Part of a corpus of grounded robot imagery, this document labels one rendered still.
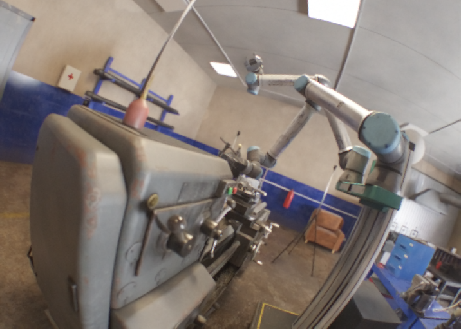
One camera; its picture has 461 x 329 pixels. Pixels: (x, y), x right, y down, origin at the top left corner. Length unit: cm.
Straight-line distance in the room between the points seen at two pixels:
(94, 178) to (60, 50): 333
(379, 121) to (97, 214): 85
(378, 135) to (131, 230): 80
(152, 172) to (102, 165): 10
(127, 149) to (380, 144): 76
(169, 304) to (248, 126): 560
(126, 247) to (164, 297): 33
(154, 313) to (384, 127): 99
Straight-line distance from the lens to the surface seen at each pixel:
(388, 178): 90
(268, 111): 599
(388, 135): 76
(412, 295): 155
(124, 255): 48
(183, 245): 50
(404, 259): 224
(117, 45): 403
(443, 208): 617
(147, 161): 39
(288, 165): 559
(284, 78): 147
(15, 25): 353
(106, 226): 38
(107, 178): 37
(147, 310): 69
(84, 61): 375
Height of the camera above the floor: 137
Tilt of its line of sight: 1 degrees down
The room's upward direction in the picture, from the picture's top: 22 degrees clockwise
